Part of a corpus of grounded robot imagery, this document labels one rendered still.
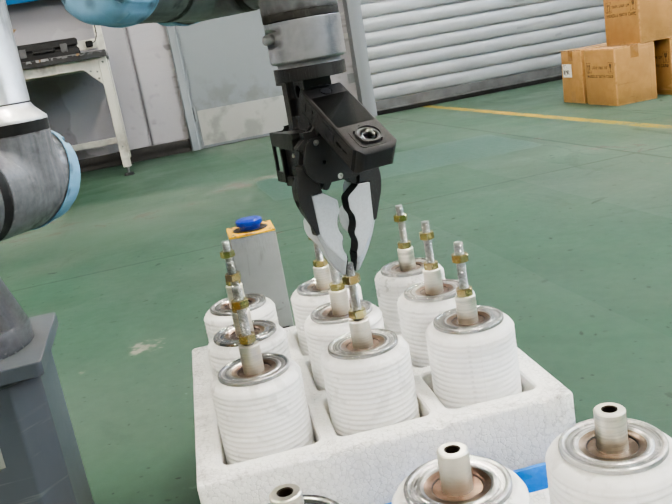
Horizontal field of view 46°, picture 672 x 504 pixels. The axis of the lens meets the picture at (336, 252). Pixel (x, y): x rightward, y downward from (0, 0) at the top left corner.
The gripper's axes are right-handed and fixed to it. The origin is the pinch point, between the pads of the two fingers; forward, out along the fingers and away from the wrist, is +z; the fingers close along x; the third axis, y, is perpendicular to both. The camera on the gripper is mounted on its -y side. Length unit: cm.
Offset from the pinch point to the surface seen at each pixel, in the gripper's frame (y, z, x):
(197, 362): 29.8, 16.7, 11.2
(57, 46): 445, -47, -38
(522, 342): 36, 35, -47
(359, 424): -2.7, 16.2, 3.4
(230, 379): 3.0, 9.3, 14.1
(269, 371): 1.7, 9.3, 10.3
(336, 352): 0.5, 9.2, 3.2
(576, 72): 283, 17, -293
